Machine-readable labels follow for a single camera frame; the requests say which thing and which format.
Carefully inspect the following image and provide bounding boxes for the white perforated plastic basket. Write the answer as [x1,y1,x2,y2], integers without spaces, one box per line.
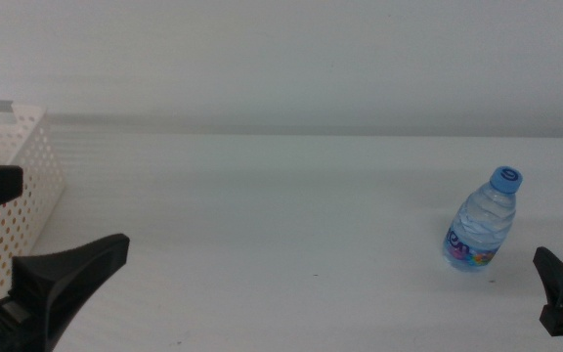
[0,97,66,302]

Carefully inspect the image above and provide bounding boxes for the small water bottle blue cap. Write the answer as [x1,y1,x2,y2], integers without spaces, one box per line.
[442,165,524,274]

